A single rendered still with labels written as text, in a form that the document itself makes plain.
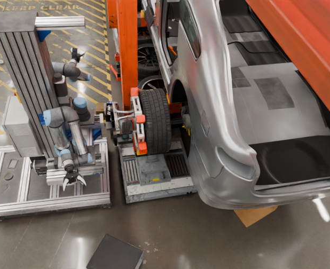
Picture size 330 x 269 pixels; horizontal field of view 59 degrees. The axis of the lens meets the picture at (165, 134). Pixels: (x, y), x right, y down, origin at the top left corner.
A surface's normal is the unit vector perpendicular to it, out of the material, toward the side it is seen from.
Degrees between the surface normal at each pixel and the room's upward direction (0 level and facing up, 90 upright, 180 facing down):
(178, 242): 0
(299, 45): 90
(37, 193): 0
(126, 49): 90
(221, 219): 0
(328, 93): 90
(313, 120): 21
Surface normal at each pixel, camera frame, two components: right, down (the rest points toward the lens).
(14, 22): 0.07, -0.63
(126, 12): 0.21, 0.77
